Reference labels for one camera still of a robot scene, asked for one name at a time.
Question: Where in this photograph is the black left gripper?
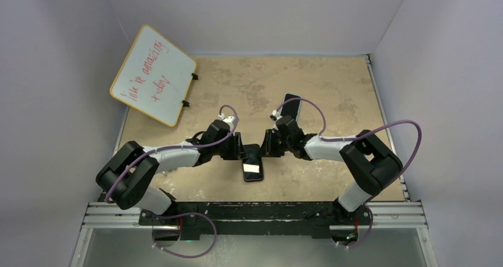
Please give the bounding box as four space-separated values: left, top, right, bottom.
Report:
212 132 247 161

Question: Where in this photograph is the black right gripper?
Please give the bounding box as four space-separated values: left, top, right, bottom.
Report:
256 129 292 158

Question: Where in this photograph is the black phone case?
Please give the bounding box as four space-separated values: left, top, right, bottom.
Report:
242 144 264 182

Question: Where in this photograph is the black phone with pink edge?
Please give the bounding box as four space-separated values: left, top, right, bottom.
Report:
242 157 264 182

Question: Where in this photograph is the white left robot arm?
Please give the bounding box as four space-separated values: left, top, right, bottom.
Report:
95 116 245 225

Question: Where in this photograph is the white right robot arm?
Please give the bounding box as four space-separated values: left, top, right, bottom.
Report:
259 116 403 224

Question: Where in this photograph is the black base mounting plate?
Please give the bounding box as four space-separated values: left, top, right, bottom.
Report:
139 201 371 241

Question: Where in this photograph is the yellow framed whiteboard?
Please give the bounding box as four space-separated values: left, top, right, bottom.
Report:
110 24 197 127

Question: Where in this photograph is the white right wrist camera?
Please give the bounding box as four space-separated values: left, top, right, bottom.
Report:
269 108 284 122

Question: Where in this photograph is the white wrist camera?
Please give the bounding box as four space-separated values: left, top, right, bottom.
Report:
218 113 239 127
269 108 284 122

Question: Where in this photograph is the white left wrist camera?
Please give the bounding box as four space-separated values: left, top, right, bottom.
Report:
218 113 239 127

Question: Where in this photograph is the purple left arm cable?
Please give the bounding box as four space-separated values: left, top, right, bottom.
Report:
104 104 240 204

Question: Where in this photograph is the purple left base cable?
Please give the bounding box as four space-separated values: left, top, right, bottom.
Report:
151 211 219 259

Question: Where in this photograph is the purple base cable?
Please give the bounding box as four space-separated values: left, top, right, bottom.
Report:
335 204 374 250
151 211 219 259

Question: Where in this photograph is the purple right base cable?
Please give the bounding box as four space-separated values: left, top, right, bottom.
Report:
335 204 374 250

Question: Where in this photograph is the aluminium front rail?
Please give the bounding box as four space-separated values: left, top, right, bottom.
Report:
81 202 428 229

